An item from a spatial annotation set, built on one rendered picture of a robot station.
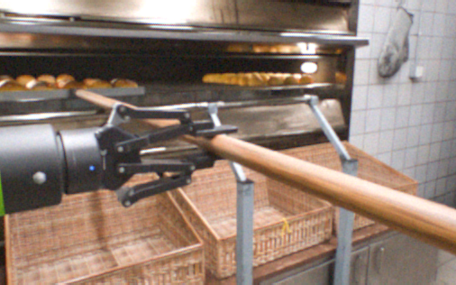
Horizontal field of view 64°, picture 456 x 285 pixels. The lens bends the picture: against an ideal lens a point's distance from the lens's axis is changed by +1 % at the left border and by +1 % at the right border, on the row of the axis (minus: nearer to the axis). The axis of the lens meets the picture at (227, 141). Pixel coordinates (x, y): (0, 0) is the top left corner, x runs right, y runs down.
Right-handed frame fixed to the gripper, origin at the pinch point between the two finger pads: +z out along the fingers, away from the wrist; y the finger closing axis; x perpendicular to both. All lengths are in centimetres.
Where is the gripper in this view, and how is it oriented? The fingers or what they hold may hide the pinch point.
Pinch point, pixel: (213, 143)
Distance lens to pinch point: 52.1
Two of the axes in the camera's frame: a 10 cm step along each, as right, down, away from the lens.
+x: 5.4, 1.8, -8.2
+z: 8.4, -1.1, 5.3
